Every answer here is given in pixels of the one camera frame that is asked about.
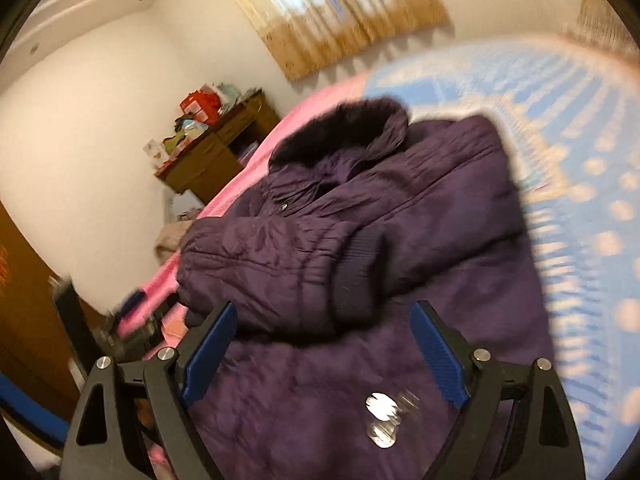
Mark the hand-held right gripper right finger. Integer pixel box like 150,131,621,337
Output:
410,301,586,480

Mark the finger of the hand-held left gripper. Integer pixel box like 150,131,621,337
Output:
117,287,151,321

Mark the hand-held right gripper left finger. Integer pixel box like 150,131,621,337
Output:
59,301,239,480

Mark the purple padded jacket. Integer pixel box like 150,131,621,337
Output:
177,96,556,480

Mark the beige cloth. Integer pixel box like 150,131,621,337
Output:
154,220,196,263

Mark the brown wooden door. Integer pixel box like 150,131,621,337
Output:
0,200,101,421

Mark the white bag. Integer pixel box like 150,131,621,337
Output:
170,192,206,223

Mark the blue object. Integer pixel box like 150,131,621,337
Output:
0,375,68,433

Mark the white printed card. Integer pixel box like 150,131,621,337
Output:
142,137,168,168

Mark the brown wooden desk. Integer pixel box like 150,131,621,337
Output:
154,91,282,206

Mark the teal packet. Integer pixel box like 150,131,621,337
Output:
175,117,208,141

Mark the pink bed sheet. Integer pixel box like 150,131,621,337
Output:
112,72,373,480

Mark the red gift box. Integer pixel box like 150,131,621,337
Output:
180,89,221,123

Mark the blue polka dot blanket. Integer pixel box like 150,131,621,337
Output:
362,35,640,480

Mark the beige patterned curtain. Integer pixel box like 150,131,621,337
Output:
202,0,448,81

